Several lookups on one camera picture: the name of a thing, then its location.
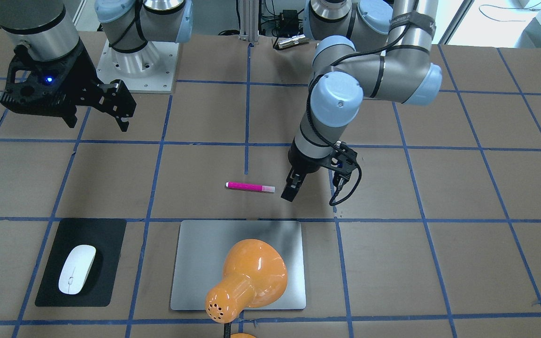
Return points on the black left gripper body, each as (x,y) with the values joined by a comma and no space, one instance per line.
(304,162)

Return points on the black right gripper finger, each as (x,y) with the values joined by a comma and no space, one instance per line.
(70,119)
(113,99)

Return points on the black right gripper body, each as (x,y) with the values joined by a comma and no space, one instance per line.
(84,76)

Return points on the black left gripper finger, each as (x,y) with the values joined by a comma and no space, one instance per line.
(288,193)
(294,179)

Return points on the pink marker pen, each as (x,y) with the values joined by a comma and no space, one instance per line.
(249,187)

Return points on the white computer mouse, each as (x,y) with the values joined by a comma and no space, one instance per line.
(76,269)

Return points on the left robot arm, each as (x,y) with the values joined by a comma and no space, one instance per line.
(366,49)

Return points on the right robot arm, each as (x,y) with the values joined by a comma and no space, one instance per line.
(47,30)

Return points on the silver laptop notebook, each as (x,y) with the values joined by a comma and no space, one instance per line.
(203,246)

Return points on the black mousepad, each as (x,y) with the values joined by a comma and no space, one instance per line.
(106,235)

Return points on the orange desk lamp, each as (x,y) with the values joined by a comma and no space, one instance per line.
(254,275)

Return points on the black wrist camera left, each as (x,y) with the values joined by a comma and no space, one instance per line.
(343,162)

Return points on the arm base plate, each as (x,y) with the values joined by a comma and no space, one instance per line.
(158,70)

